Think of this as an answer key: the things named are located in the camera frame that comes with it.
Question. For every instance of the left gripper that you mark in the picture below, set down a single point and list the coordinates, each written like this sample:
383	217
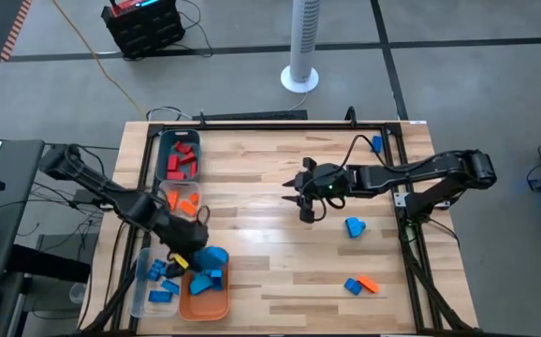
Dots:
186	236

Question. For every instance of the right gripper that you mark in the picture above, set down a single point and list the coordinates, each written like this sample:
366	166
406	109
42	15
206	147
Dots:
329	180

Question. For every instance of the orange eight-stud brick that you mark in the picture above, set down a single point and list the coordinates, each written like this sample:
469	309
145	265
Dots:
173	200

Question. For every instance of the small orange block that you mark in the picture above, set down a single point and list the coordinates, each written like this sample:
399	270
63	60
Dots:
195	198

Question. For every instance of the blue wedge block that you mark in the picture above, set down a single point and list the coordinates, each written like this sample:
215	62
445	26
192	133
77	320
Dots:
200	284

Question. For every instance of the red rectangular block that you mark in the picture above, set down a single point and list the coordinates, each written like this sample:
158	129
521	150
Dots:
173	163

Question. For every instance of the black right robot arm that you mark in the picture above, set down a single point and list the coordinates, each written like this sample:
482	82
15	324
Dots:
415	173

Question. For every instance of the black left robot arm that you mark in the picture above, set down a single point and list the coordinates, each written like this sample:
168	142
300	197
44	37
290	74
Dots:
102	187

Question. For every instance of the yellow tag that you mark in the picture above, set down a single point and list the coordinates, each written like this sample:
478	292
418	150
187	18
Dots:
180	261

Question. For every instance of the small clear plastic bin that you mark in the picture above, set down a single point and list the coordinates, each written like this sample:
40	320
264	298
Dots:
181	186

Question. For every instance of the blue heart-shaped block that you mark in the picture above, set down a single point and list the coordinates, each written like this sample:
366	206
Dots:
355	228

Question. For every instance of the orange plastic bin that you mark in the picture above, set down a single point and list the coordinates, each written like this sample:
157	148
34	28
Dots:
205	306

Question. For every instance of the large clear plastic bin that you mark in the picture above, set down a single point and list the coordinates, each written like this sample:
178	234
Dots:
141	304

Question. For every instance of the black power strip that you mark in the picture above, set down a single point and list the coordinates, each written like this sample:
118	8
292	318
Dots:
252	115

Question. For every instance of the black clamp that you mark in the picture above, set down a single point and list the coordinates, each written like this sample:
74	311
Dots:
352	117
202	119

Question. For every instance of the small blue block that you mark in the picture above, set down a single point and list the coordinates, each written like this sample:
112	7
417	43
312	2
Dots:
376	144

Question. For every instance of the teal grey plastic bin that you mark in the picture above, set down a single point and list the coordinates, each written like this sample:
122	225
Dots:
180	136

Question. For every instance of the orange four-stud brick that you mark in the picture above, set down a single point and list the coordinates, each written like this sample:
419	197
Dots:
368	283

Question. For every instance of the clear cup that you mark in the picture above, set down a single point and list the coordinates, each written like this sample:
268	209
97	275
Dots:
77	292

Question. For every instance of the black beam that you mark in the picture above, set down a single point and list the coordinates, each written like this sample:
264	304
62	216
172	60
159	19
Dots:
46	267

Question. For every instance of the white tower fan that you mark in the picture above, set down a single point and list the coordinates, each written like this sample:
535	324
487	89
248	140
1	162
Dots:
304	37

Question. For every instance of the black operator desk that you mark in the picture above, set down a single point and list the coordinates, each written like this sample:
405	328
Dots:
18	187

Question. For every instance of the black crate with red top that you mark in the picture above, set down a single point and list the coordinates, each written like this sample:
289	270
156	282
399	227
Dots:
144	33

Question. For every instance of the black aluminium rig frame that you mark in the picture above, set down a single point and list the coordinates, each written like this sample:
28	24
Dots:
275	126

